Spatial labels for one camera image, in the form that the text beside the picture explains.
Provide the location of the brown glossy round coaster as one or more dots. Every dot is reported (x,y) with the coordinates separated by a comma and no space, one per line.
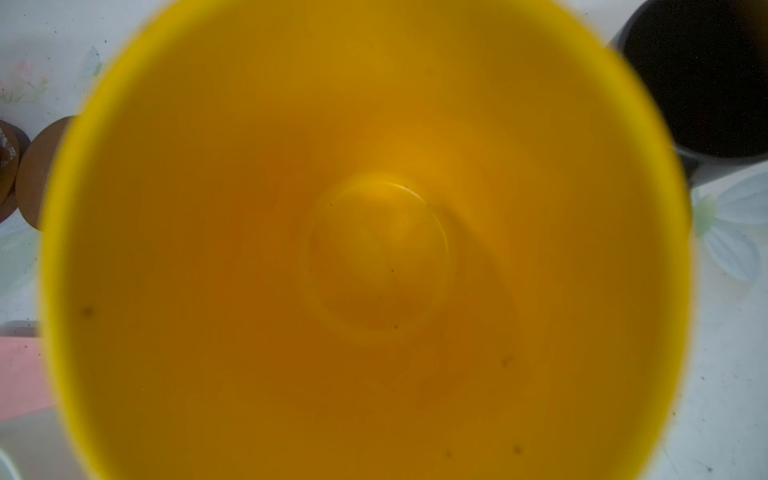
(14,143)

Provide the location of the pink tray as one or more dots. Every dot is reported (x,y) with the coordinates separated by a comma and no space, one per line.
(24,387)

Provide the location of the dark brown round coaster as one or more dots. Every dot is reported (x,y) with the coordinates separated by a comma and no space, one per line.
(34,170)

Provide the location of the yellow mug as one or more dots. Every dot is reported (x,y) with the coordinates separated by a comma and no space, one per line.
(366,240)

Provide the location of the black mug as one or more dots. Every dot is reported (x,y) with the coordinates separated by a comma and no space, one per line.
(705,65)

